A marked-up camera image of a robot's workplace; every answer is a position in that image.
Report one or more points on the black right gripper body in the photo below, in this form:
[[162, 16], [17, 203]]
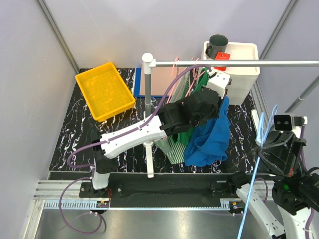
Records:
[[292, 167]]

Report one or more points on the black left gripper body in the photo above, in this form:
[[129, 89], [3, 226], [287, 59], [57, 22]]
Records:
[[215, 111]]

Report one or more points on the light blue wire hanger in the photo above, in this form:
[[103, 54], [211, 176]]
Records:
[[256, 161]]

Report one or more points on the pink wire hanger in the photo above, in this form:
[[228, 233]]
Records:
[[178, 88], [194, 74]]

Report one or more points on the blue tank top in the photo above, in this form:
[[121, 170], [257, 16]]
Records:
[[210, 142]]

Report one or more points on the green white striped tank top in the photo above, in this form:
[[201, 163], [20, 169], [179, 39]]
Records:
[[174, 152]]

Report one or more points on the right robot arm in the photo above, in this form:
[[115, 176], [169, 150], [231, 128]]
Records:
[[295, 190]]

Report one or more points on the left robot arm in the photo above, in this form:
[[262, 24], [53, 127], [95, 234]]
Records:
[[171, 119]]

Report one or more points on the white drawer unit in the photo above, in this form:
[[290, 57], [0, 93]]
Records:
[[242, 78]]

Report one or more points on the red plastic block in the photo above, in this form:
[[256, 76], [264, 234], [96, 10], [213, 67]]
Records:
[[222, 56]]

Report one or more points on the dark grey mug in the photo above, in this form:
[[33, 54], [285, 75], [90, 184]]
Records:
[[217, 43]]

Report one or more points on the blue framed pink board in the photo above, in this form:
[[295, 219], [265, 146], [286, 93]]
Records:
[[161, 79]]

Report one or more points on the white rack foot bar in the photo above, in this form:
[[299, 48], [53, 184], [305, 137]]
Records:
[[149, 159]]

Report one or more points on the yellow plastic bin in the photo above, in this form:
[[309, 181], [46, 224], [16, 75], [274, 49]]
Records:
[[105, 92]]

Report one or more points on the black marbled mat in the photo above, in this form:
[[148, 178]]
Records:
[[79, 128]]

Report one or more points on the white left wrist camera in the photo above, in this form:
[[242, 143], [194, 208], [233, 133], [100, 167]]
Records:
[[218, 81]]

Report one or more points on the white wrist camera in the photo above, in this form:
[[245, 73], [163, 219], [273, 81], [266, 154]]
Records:
[[289, 122], [218, 81]]

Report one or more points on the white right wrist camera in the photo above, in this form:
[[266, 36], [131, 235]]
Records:
[[289, 122]]

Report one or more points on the metal clothes rail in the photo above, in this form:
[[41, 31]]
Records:
[[237, 63]]

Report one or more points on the white grey rack post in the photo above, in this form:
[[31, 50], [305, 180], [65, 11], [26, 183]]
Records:
[[147, 59]]

